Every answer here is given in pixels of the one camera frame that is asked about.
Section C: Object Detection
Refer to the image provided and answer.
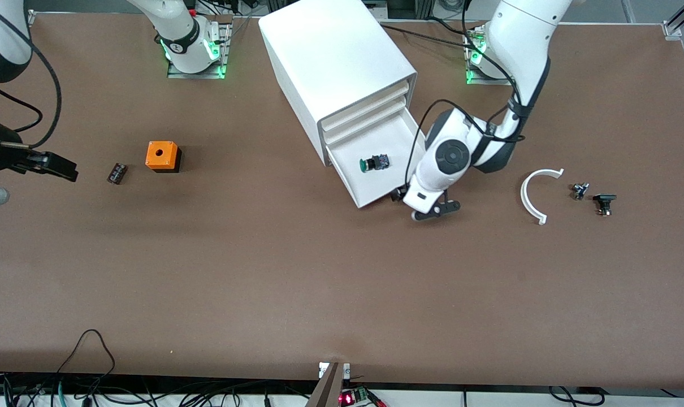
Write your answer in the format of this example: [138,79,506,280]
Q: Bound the green push button switch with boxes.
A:
[359,153,391,174]

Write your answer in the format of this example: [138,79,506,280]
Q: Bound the orange box with hole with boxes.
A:
[145,141,182,173]

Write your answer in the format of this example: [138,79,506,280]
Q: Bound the white curved plastic arc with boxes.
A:
[520,168,565,226]

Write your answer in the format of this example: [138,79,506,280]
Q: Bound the circuit board with red light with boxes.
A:
[338,386,388,407]

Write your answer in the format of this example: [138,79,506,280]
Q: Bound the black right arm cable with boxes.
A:
[0,3,62,149]

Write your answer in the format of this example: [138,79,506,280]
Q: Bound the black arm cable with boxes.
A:
[0,3,62,149]
[413,0,526,187]

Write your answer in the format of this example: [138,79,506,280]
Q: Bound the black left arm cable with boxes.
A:
[413,0,526,187]

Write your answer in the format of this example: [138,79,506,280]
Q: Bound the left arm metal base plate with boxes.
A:
[465,25,515,86]

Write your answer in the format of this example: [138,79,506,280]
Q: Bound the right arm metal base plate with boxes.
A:
[167,23,233,79]

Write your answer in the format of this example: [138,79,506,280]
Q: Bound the black cable on table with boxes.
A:
[379,21,481,49]

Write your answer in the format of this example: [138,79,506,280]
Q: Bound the black looped cable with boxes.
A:
[57,330,116,391]

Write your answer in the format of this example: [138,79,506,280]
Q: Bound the small black switch part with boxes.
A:
[592,193,618,217]

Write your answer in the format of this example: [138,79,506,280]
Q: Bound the black curled cable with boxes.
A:
[548,386,605,406]

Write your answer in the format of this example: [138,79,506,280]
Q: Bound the aluminium frame profile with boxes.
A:
[661,0,684,41]

